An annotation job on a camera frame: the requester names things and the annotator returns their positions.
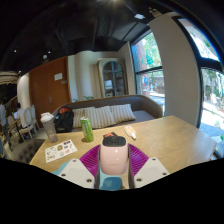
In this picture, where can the large curved window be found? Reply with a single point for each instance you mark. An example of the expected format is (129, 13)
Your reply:
(211, 96)

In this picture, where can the black-framed window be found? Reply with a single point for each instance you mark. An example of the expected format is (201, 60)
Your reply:
(150, 73)

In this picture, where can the green drink can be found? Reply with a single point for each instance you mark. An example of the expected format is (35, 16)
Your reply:
(87, 130)

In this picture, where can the striped cushion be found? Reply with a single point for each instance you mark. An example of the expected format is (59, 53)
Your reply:
(100, 116)
(124, 112)

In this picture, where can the brown wooden door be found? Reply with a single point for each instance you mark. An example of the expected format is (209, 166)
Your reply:
(46, 90)

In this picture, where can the pink computer mouse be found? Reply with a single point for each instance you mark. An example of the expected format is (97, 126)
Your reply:
(114, 158)

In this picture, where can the group of white chairs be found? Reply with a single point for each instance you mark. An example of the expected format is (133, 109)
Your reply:
(27, 121)

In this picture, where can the brown curved sofa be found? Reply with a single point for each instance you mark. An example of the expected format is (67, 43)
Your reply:
(146, 106)

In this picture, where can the black backpack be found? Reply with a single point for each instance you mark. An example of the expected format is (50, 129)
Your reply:
(64, 120)

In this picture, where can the white door sign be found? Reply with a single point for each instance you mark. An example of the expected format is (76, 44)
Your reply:
(58, 76)

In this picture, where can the clear shaker bottle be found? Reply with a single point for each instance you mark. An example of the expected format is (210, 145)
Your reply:
(50, 128)

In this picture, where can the cream plastic tube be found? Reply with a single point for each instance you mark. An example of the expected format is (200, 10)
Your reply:
(130, 132)

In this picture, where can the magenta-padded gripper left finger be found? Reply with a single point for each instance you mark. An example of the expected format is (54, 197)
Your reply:
(76, 171)

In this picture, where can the white sticker sheet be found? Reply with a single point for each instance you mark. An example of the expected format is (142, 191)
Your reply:
(60, 151)

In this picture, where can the grey tufted bench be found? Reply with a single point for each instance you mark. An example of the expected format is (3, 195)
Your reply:
(23, 150)

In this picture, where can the person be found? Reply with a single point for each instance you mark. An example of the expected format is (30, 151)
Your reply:
(20, 111)
(2, 123)

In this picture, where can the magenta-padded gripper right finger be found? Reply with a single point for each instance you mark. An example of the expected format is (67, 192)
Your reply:
(150, 171)

